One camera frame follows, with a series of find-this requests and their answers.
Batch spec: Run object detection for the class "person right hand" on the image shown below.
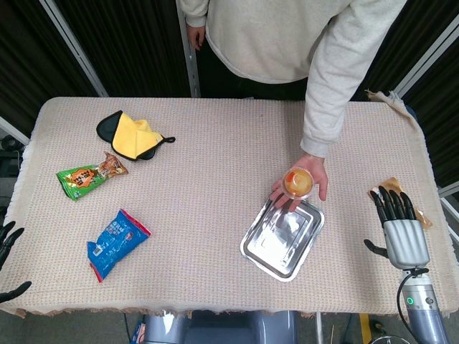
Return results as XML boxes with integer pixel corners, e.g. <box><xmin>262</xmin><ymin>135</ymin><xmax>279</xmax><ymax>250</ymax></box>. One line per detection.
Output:
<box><xmin>186</xmin><ymin>25</ymin><xmax>207</xmax><ymax>52</ymax></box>

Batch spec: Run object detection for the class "person left hand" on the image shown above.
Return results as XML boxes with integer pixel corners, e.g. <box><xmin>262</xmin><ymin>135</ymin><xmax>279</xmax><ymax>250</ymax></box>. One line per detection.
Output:
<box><xmin>270</xmin><ymin>153</ymin><xmax>329</xmax><ymax>213</ymax></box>

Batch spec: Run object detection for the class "yellow and black cloth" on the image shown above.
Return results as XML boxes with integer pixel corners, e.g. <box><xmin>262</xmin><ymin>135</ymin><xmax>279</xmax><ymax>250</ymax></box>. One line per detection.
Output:
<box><xmin>95</xmin><ymin>110</ymin><xmax>176</xmax><ymax>163</ymax></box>

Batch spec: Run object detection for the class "person right forearm white sleeve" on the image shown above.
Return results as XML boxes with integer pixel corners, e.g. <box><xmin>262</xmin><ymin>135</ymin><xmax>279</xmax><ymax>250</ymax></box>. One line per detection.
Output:
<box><xmin>178</xmin><ymin>0</ymin><xmax>209</xmax><ymax>29</ymax></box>

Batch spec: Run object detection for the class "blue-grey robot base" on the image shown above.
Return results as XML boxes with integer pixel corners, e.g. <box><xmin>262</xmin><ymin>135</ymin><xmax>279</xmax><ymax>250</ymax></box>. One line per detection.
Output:
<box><xmin>143</xmin><ymin>310</ymin><xmax>299</xmax><ymax>344</ymax></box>

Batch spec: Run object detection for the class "brown snack packet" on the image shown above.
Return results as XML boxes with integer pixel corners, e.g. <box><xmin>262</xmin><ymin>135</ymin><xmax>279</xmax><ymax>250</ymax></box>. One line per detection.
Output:
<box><xmin>367</xmin><ymin>176</ymin><xmax>433</xmax><ymax>230</ymax></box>

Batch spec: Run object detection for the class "dark pleated curtain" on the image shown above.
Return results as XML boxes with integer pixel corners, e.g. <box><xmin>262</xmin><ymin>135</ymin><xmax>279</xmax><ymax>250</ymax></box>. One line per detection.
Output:
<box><xmin>0</xmin><ymin>0</ymin><xmax>98</xmax><ymax>139</ymax></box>
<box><xmin>53</xmin><ymin>0</ymin><xmax>191</xmax><ymax>98</ymax></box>
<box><xmin>353</xmin><ymin>0</ymin><xmax>459</xmax><ymax>105</ymax></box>

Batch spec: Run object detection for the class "blue snack bag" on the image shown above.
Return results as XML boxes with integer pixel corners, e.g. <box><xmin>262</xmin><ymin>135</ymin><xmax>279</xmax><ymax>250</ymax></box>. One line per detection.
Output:
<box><xmin>86</xmin><ymin>209</ymin><xmax>153</xmax><ymax>284</ymax></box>

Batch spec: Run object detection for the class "slanted aluminium frame post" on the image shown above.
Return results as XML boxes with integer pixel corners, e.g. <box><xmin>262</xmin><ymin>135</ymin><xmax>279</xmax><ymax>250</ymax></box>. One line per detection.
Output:
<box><xmin>38</xmin><ymin>0</ymin><xmax>109</xmax><ymax>98</ymax></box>
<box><xmin>392</xmin><ymin>20</ymin><xmax>459</xmax><ymax>98</ymax></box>

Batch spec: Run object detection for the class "person body white sweatshirt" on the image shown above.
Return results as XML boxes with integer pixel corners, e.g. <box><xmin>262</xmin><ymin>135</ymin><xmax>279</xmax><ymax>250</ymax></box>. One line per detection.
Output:
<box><xmin>193</xmin><ymin>0</ymin><xmax>359</xmax><ymax>101</ymax></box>

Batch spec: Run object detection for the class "upright aluminium frame post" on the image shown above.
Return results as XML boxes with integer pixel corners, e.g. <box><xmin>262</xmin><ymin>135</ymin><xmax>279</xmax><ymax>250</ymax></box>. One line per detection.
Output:
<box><xmin>175</xmin><ymin>0</ymin><xmax>202</xmax><ymax>98</ymax></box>

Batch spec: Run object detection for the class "green snack bag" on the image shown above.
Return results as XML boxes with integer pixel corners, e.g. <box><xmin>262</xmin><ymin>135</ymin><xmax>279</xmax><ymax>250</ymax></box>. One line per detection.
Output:
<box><xmin>56</xmin><ymin>150</ymin><xmax>129</xmax><ymax>202</ymax></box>

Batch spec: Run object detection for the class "person left forearm white sleeve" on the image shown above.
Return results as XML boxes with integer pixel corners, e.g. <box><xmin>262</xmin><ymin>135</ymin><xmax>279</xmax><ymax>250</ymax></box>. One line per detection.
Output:
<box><xmin>300</xmin><ymin>0</ymin><xmax>409</xmax><ymax>159</ymax></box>

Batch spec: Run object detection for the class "robot left five-finger hand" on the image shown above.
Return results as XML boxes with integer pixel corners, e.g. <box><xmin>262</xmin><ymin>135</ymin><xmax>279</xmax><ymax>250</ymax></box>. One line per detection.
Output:
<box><xmin>0</xmin><ymin>220</ymin><xmax>33</xmax><ymax>305</ymax></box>

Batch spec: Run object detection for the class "beige woven tablecloth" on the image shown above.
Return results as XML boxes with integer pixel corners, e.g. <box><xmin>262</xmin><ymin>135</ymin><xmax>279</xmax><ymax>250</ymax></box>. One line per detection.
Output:
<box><xmin>3</xmin><ymin>89</ymin><xmax>459</xmax><ymax>319</ymax></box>

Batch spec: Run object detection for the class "robot right five-finger hand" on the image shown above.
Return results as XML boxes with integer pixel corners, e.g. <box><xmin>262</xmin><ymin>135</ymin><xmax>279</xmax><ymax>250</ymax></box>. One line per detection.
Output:
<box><xmin>364</xmin><ymin>185</ymin><xmax>431</xmax><ymax>269</ymax></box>

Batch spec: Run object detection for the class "orange fruit jelly cup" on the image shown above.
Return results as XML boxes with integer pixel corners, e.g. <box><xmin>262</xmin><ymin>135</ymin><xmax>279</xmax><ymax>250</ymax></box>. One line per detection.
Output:
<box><xmin>283</xmin><ymin>167</ymin><xmax>314</xmax><ymax>199</ymax></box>

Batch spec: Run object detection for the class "rectangular steel tray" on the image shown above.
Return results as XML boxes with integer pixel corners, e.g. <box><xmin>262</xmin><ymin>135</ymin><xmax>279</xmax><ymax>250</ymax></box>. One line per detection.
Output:
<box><xmin>239</xmin><ymin>195</ymin><xmax>326</xmax><ymax>283</ymax></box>

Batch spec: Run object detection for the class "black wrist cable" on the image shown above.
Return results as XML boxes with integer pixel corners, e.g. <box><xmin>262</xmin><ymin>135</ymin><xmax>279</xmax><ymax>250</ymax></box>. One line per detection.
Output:
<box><xmin>395</xmin><ymin>268</ymin><xmax>430</xmax><ymax>325</ymax></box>

